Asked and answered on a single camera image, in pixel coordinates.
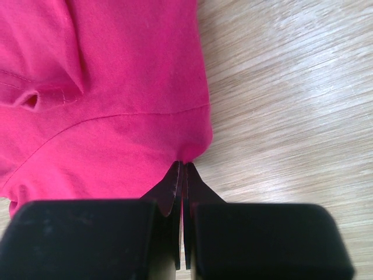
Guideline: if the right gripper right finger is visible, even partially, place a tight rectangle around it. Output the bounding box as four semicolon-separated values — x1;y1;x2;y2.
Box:
182;163;229;270

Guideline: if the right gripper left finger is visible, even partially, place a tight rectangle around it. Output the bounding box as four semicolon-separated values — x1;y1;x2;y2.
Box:
141;162;182;270

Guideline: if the pink t shirt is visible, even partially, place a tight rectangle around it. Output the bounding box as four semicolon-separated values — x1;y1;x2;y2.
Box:
1;1;212;215

